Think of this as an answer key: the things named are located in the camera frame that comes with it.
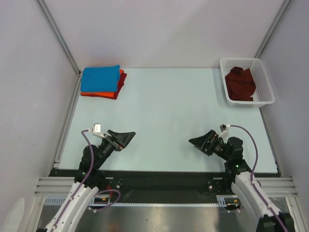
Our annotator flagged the purple cable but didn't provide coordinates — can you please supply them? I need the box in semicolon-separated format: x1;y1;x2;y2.
50;130;121;232
226;124;290;232

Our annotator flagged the aluminium front rail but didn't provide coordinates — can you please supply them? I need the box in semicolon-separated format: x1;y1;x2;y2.
34;177;297;197

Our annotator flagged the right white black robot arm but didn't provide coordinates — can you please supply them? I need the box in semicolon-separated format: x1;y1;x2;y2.
189;130;295;232

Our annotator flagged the folded orange t shirt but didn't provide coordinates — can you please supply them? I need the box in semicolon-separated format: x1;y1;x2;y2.
80;69;125;100

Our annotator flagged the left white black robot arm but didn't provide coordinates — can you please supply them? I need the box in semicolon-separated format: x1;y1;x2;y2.
36;128;136;232

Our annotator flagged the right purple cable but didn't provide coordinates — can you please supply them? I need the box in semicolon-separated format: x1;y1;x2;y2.
226;124;290;232

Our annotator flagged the blue t shirt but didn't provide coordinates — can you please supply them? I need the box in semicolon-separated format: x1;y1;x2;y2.
81;65;120;93

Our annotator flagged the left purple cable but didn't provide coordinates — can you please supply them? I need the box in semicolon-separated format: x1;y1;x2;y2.
50;130;121;232

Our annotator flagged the aluminium frame post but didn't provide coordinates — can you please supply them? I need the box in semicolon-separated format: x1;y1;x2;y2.
35;0;81;76
254;0;293;58

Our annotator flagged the crumpled dark red t shirt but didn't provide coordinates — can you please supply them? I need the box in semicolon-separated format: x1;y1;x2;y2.
225;67;256;102

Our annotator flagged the folded dark red t shirt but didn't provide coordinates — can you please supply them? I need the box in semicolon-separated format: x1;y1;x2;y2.
106;70;127;100

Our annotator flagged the white plastic basket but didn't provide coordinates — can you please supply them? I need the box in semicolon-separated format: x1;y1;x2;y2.
220;57;275;108

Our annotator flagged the white slotted cable duct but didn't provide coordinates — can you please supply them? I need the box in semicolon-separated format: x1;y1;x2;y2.
44;195;242;207

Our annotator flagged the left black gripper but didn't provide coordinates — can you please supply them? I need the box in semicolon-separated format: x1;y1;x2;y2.
95;129;135;168

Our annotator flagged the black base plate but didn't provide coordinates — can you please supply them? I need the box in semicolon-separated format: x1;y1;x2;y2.
49;169;282;204

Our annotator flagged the left aluminium frame post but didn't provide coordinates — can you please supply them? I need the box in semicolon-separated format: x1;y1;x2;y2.
35;0;81;76

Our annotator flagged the right aluminium frame post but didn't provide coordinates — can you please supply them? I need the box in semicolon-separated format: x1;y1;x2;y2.
254;0;293;58

